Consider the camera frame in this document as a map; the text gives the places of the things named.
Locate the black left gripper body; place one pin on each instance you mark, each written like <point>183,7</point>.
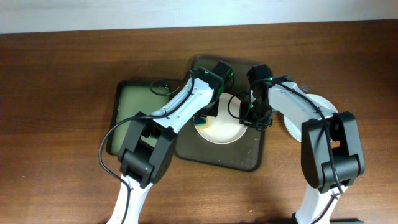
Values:
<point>205,113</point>

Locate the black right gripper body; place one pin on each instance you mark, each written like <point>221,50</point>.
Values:
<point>255,114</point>

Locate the green yellow sponge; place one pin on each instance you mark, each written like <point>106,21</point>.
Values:
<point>201,123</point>

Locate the pink plate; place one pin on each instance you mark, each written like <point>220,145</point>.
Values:
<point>223,129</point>

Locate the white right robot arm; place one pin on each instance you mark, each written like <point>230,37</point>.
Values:
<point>331,153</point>

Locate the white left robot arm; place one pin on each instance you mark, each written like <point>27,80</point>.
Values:
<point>149,143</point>

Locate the dark brown serving tray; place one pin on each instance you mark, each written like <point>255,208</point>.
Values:
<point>245,154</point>

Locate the black soapy water container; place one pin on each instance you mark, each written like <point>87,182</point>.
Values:
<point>133,97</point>

